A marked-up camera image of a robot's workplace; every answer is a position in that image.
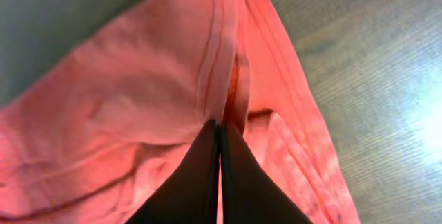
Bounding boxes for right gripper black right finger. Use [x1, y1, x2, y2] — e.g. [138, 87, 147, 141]
[219, 124, 311, 224]

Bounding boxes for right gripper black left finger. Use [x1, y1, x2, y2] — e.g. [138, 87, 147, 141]
[127, 120, 220, 224]

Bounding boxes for red t-shirt with logo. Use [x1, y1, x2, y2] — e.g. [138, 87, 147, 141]
[1, 0, 359, 223]

